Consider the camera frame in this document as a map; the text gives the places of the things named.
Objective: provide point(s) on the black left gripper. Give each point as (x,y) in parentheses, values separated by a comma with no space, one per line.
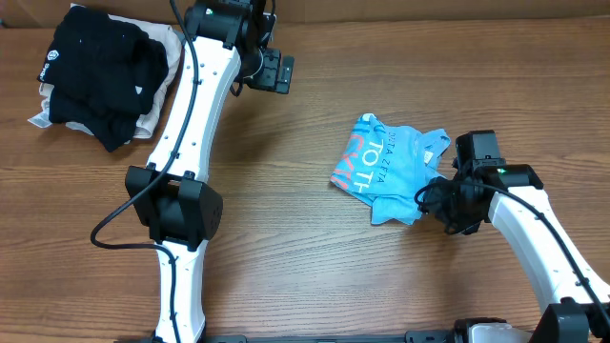
(277,71)

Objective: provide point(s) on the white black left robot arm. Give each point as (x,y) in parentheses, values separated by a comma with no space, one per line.
(226,50)

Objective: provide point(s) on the black folded garment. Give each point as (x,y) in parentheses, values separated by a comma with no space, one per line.
(100,76)

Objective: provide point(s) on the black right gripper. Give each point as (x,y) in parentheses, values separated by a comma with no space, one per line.
(436,204)

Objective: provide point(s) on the light blue printed t-shirt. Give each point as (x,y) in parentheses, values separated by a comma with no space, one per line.
(384,167)

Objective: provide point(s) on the grey folded garment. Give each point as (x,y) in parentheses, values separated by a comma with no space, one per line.
(180,35)

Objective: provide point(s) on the beige folded garment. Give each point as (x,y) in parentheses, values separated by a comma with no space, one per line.
(167,52)

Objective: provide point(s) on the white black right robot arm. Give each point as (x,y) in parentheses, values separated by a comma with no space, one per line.
(573,299)

